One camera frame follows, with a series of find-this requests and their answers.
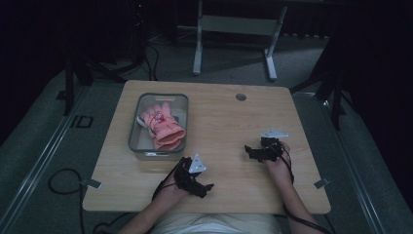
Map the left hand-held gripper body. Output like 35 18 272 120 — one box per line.
172 153 208 200

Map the person's right hand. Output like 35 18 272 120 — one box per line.
263 140 294 187

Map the white metal desk frame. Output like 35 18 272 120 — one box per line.
192 0 288 82

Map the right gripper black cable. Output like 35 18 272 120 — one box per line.
278 145 336 234

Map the grey plastic storage bin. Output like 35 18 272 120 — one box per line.
128 92 190 162

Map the black metal stand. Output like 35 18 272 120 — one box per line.
289 32 356 132
56 0 149 116

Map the black floor cable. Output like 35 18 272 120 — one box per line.
48 168 86 234

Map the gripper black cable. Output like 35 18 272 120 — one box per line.
278 145 336 234
151 160 182 202

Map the grey table edge clamp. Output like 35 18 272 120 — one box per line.
313 177 331 190
79 177 102 191

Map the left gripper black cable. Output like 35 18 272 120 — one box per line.
151 160 182 202

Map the person's left hand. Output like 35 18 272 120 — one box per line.
155 179 191 209

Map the person's white clothing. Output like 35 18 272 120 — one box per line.
152 213 283 234

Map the pink glove with red print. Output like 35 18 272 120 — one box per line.
139 101 187 148

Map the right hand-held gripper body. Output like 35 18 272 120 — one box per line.
256 129 290 164

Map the metal floor rail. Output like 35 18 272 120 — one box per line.
291 92 388 234
0 85 93 234

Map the pink glove with grey palm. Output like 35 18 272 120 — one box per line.
135 114 186 151

